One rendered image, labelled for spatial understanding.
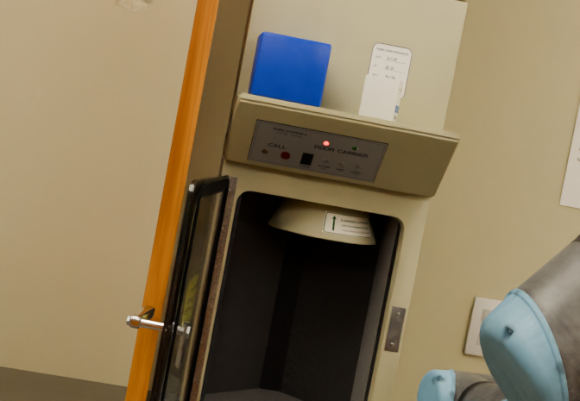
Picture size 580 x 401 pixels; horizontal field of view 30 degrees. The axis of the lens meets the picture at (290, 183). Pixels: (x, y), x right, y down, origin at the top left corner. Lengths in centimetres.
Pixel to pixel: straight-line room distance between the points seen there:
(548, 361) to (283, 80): 70
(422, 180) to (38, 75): 80
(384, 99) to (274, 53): 17
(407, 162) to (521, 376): 66
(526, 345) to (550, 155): 123
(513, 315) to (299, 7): 78
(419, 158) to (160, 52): 66
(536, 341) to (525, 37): 125
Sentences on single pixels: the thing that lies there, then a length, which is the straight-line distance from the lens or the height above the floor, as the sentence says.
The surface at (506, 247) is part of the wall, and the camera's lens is 216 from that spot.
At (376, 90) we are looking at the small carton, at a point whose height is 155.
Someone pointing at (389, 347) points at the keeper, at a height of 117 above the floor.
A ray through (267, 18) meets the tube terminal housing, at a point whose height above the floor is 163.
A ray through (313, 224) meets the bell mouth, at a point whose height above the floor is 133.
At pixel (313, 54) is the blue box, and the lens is 152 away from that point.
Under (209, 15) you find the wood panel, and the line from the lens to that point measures 154.
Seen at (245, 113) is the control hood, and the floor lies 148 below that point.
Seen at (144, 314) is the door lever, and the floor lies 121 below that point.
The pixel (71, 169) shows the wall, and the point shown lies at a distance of 207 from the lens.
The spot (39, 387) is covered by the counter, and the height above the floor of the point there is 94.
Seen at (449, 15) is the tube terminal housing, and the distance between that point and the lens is 167.
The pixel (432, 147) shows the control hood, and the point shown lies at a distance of 156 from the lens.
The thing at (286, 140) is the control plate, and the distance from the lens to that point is 156.
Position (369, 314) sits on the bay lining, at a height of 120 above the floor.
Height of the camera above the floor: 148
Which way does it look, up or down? 3 degrees down
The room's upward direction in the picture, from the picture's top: 11 degrees clockwise
